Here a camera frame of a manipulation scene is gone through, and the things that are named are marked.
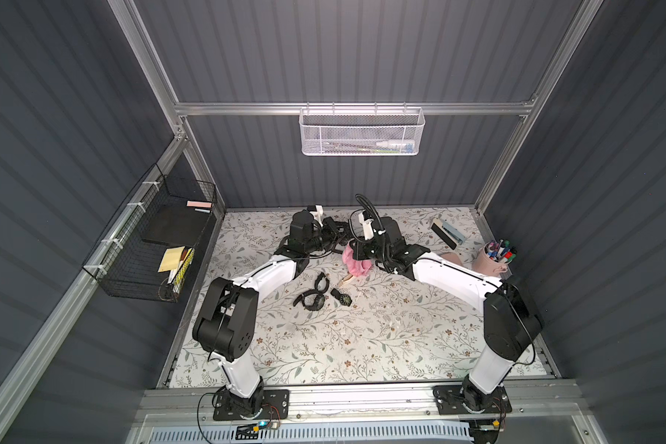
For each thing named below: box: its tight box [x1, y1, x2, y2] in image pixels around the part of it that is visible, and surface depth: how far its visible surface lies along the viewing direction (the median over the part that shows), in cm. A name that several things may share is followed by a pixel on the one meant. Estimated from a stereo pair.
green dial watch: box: [330, 287, 353, 307], surface depth 95 cm
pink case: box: [439, 251, 463, 268], surface depth 107 cm
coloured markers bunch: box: [484, 238, 518, 263], surface depth 93 cm
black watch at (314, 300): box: [292, 271, 330, 312], surface depth 96 cm
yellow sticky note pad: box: [157, 246, 186, 273], surface depth 74 cm
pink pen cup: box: [472, 240, 517, 277], surface depth 93 cm
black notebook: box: [142, 202, 212, 248], surface depth 77 cm
